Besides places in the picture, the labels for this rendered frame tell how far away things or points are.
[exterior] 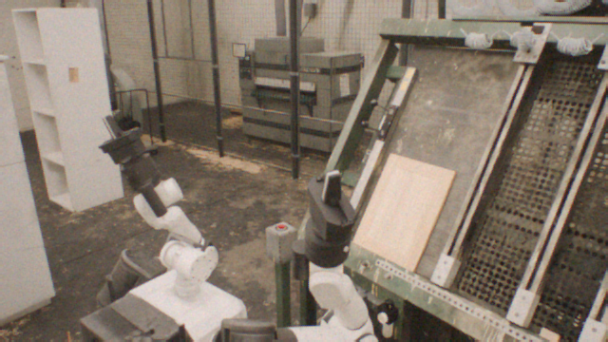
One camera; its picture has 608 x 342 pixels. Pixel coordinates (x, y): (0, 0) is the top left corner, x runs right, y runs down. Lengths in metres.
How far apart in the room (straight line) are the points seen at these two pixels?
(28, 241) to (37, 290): 0.37
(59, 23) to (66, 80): 0.54
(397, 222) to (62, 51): 3.82
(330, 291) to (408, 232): 1.26
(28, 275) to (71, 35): 2.45
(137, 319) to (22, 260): 2.60
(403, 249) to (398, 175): 0.37
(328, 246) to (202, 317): 0.34
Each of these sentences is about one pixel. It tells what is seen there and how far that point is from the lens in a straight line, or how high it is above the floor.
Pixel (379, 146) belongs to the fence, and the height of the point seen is 1.32.
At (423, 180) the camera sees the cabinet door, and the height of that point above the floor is 1.23.
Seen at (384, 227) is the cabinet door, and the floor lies 1.00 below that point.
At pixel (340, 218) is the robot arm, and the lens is 0.76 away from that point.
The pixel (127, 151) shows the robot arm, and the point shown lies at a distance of 1.26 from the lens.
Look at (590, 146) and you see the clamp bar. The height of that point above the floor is 1.52.
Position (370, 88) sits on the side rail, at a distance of 2.54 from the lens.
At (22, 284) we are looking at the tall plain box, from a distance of 3.66.
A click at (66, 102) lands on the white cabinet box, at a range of 5.07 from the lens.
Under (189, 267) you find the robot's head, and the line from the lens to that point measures 0.99.
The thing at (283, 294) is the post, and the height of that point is 0.55.
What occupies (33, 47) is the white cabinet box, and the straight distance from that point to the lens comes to 5.56.
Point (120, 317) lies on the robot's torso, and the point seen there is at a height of 1.36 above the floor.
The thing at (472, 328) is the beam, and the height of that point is 0.83.
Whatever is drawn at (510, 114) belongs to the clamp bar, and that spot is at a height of 1.58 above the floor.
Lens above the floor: 1.96
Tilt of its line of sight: 20 degrees down
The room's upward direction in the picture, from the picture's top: straight up
